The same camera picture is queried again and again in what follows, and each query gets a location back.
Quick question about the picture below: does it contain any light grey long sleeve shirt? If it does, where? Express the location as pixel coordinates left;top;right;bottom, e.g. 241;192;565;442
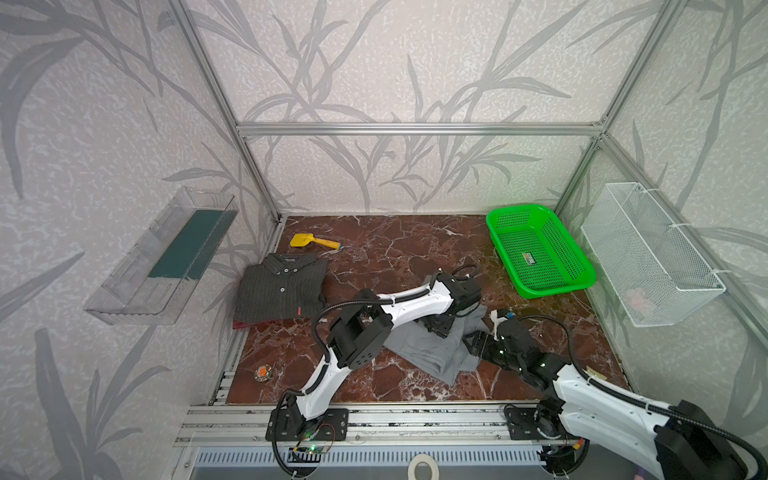
384;305;488;385

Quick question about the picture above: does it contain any green plastic basket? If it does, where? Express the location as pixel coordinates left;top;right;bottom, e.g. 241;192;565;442
486;204;597;299

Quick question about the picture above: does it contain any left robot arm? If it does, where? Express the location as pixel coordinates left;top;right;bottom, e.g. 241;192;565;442
266;270;481;443

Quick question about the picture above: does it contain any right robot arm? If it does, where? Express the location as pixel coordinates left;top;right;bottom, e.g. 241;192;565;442
463;318;767;479

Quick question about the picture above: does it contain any white tape roll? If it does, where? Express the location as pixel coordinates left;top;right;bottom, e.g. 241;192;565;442
407;453;440;480

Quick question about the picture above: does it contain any dark striped folded shirt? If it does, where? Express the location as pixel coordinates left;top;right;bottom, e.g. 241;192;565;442
233;253;328;327

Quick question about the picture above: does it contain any yellow toy hammer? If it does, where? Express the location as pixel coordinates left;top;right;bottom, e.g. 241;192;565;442
290;233;341;250

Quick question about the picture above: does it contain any small orange round object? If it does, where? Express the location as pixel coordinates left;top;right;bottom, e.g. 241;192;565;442
253;364;273;383

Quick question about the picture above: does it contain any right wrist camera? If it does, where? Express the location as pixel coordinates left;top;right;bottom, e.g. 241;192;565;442
490;309;516;341

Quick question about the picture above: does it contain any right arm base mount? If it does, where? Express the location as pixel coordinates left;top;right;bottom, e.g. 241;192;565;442
502;404;590;479

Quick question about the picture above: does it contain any pink item in wire basket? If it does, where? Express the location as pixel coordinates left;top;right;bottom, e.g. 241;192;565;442
624;288;656;317

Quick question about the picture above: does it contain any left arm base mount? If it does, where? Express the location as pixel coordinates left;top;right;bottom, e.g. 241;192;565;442
266;408;350;465

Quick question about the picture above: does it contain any white wire mesh basket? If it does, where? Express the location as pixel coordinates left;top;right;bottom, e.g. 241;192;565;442
581;182;726;328

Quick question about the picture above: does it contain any clear acrylic wall shelf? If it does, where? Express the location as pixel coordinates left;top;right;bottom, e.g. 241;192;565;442
84;187;239;326

